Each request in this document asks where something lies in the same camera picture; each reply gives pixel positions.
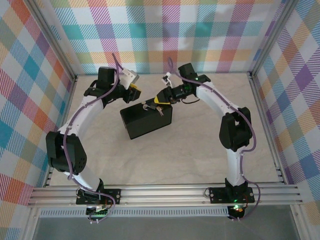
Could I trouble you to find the black box with painted lid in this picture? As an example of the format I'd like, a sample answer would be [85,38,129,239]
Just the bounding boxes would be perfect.
[119,98,174,140]

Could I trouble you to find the aluminium frame post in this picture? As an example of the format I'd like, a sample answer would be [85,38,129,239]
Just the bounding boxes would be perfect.
[24,0,79,85]
[249,0,300,79]

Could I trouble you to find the aluminium side rail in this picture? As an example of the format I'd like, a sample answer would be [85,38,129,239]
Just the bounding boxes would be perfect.
[42,74,79,188]
[247,71,289,186]

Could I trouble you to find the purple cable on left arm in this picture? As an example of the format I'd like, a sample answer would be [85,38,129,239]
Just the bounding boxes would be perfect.
[63,52,124,225]

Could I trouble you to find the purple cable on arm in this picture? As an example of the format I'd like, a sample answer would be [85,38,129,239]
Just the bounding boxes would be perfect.
[166,57,262,222]
[63,52,124,225]

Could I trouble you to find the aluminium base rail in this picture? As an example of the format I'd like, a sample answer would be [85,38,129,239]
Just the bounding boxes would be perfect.
[26,184,305,208]

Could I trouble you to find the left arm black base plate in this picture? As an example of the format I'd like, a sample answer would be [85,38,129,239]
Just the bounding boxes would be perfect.
[75,188,122,206]

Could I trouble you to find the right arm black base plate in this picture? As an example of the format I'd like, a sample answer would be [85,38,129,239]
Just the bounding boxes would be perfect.
[208,185,256,204]

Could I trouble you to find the grey slotted cable duct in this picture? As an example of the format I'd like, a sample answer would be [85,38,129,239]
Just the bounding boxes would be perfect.
[39,205,230,218]

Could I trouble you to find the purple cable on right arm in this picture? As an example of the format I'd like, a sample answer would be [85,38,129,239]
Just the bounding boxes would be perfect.
[166,57,262,222]

